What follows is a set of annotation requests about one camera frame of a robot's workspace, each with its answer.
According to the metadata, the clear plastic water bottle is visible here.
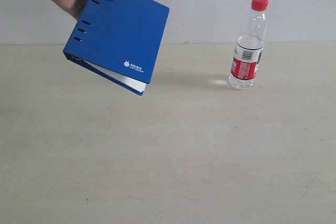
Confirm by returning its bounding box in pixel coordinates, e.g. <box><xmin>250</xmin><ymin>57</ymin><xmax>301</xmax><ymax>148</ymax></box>
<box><xmin>229</xmin><ymin>0</ymin><xmax>269</xmax><ymax>90</ymax></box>

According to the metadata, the blue ring binder notebook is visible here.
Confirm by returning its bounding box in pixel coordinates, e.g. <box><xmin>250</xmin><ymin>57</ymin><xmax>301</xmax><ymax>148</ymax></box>
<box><xmin>63</xmin><ymin>0</ymin><xmax>170</xmax><ymax>95</ymax></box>

